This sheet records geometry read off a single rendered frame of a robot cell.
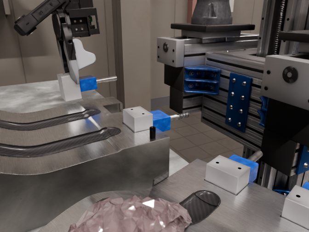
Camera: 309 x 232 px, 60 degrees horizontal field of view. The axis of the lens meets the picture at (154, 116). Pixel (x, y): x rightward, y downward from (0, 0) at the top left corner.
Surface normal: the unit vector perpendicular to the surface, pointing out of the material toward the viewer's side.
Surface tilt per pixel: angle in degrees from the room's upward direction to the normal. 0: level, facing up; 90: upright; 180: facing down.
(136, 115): 0
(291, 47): 90
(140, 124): 90
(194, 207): 4
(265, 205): 0
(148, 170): 90
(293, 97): 90
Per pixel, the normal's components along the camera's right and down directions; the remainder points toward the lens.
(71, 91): 0.49, 0.25
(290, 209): -0.69, 0.26
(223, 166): 0.00, -0.93
